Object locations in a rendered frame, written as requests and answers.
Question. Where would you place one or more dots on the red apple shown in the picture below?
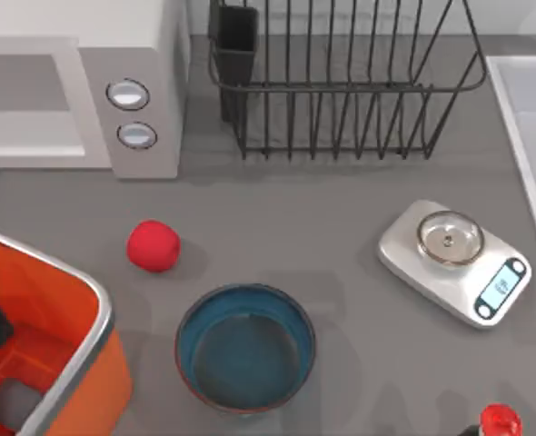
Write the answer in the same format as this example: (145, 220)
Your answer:
(153, 246)

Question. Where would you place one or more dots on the blue bowl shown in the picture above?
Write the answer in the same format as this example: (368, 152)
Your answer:
(245, 349)

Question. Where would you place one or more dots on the round grey microwave knob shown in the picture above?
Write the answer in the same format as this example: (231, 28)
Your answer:
(127, 94)
(136, 135)

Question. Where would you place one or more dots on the black cutlery holder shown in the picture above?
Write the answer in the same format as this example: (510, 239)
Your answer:
(234, 45)

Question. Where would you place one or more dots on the white kitchen scale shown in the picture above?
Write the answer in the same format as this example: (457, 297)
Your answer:
(454, 263)

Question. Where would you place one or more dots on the pale microwave oven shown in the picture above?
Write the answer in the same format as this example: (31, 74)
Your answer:
(127, 54)

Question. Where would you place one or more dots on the orange basket with metal rim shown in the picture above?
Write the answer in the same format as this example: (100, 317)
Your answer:
(36, 318)

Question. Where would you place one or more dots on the dark bottle with red cap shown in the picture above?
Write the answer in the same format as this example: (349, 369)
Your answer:
(499, 420)

